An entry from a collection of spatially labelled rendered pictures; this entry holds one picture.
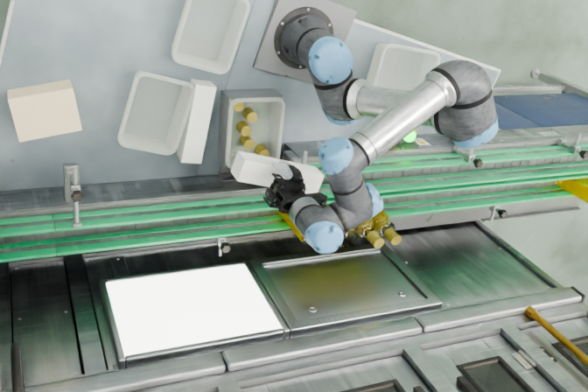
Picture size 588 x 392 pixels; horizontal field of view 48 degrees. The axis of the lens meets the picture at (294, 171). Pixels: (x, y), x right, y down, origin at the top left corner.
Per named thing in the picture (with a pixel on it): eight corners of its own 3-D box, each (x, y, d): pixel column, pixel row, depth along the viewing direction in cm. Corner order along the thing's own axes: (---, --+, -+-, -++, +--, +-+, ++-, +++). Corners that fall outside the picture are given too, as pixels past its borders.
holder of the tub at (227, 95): (216, 173, 206) (223, 184, 199) (221, 89, 194) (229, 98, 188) (267, 170, 212) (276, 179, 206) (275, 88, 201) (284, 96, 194)
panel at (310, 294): (99, 288, 180) (118, 371, 152) (99, 279, 179) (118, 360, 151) (382, 249, 215) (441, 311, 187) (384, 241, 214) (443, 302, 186)
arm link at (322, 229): (352, 244, 146) (319, 263, 145) (332, 220, 155) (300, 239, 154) (341, 219, 142) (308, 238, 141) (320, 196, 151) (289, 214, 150)
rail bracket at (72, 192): (61, 196, 186) (69, 236, 167) (59, 142, 179) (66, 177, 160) (79, 195, 187) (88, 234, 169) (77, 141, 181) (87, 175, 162)
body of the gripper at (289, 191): (271, 170, 163) (289, 192, 153) (301, 176, 167) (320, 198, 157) (261, 197, 165) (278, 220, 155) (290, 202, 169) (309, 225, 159)
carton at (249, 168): (237, 150, 171) (245, 159, 166) (315, 166, 182) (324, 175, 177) (230, 171, 172) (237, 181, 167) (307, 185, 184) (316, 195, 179)
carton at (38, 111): (7, 89, 171) (7, 99, 165) (70, 79, 176) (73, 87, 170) (18, 131, 177) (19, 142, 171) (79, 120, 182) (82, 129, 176)
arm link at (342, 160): (494, 43, 149) (335, 165, 134) (501, 83, 155) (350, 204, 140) (457, 34, 158) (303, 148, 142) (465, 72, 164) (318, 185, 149)
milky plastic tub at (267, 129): (217, 158, 203) (225, 171, 196) (220, 89, 194) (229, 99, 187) (269, 155, 210) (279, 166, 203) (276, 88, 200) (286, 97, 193)
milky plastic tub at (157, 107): (110, 134, 188) (115, 146, 181) (131, 60, 182) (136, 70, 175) (168, 145, 197) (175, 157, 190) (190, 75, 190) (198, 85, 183)
